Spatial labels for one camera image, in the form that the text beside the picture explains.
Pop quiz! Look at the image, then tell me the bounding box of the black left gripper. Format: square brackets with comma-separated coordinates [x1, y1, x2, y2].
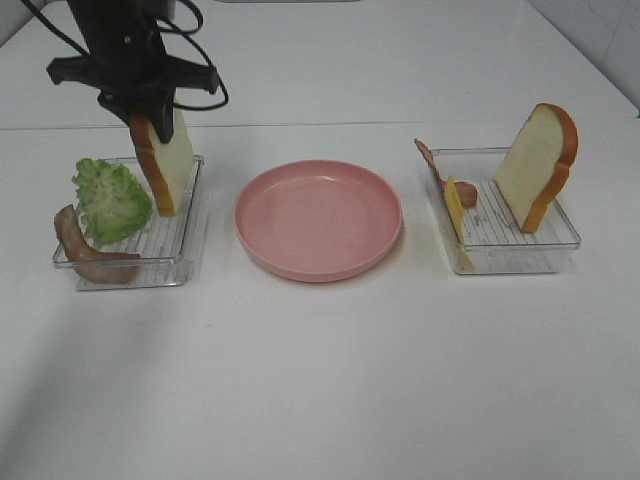
[47, 1, 218, 142]

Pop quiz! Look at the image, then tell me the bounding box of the white bread slice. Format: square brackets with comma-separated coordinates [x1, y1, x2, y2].
[129, 109, 195, 217]

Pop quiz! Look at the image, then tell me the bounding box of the green lettuce leaf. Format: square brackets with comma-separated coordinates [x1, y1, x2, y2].
[72, 158, 152, 244]

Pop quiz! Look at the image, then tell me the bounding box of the brown bacon strip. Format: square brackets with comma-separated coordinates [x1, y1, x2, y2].
[54, 204, 140, 284]

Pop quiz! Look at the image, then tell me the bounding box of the red bacon strip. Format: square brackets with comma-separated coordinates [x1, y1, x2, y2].
[414, 138, 478, 209]

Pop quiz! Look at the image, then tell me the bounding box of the clear plastic tray left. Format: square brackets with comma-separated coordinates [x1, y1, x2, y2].
[52, 155, 209, 291]

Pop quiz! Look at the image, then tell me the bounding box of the clear plastic tray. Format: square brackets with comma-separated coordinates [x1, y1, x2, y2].
[426, 147, 581, 275]
[52, 155, 209, 291]

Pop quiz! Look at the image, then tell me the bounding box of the pink round plate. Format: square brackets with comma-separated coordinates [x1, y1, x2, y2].
[234, 160, 403, 283]

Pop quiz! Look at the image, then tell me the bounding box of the yellow cheese slice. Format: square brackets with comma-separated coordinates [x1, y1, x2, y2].
[443, 176, 478, 245]

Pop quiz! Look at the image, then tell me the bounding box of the clear plastic tray right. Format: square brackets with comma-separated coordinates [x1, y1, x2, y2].
[426, 147, 581, 275]

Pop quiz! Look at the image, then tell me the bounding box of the upright bread slice right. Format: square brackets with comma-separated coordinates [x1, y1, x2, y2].
[494, 103, 579, 233]

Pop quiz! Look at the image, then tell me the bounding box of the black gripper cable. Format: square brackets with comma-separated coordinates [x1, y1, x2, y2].
[19, 0, 231, 112]

